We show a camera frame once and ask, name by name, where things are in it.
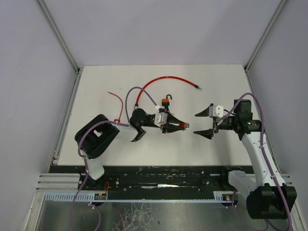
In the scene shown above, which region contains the red cable padlock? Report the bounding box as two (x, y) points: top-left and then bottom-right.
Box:
(108, 91), (124, 123)
(179, 122), (190, 130)

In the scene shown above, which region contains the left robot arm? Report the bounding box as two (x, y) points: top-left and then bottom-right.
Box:
(75, 108), (190, 180)

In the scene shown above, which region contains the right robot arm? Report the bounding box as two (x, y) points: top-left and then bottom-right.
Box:
(195, 99), (297, 219)

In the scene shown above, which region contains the orange black padlock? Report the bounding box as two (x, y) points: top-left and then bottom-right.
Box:
(161, 94), (172, 114)

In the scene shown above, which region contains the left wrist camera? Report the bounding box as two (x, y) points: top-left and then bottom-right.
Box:
(154, 112), (168, 127)

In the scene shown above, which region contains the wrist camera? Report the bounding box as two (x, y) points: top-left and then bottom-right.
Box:
(154, 112), (168, 127)
(209, 105), (224, 118)

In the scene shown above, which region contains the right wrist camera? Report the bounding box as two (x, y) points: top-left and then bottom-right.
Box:
(209, 105), (224, 118)

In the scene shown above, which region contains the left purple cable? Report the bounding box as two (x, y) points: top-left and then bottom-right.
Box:
(69, 86), (162, 231)

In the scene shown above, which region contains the thick red cable lock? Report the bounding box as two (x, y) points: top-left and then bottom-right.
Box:
(133, 76), (202, 114)

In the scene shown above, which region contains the right aluminium frame post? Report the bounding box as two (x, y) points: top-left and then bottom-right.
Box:
(244, 0), (289, 72)

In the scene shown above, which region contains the aluminium frame post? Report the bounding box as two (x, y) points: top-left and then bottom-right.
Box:
(244, 0), (289, 72)
(36, 0), (80, 73)

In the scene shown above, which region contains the grey slotted cable duct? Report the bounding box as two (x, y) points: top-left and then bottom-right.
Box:
(45, 191), (232, 204)

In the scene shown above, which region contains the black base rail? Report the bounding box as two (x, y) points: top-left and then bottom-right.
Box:
(48, 165), (280, 200)

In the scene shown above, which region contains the left aluminium frame post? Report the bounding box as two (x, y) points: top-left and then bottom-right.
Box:
(36, 0), (80, 73)

